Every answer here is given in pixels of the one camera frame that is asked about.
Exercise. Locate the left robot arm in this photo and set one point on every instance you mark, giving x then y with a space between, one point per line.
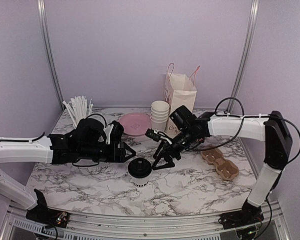
90 140

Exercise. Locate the stack of white paper cups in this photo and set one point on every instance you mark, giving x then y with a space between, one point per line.
159 115

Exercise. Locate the paper takeout bag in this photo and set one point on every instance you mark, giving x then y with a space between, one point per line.
180 89

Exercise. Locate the brown cardboard cup carrier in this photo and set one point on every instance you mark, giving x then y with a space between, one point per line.
224 167

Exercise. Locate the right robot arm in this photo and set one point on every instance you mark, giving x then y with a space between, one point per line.
270 129

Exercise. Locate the black cup lid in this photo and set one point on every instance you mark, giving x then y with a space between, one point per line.
139 168

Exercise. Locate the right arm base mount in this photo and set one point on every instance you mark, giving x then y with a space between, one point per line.
247 215

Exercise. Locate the white paper cup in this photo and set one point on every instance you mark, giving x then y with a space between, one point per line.
140 182

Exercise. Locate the aluminium front rail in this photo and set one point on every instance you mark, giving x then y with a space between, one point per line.
87 226

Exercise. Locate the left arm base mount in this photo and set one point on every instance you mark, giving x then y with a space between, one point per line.
41 213

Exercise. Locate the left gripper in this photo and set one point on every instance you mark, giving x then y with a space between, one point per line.
120 158

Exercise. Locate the pink plate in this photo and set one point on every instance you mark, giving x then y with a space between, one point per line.
135 124

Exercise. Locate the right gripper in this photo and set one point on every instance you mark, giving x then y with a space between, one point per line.
170 150

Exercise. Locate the black cup with straws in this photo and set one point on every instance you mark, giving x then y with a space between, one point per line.
78 108

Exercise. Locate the right aluminium frame post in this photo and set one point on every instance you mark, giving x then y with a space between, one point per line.
246 47

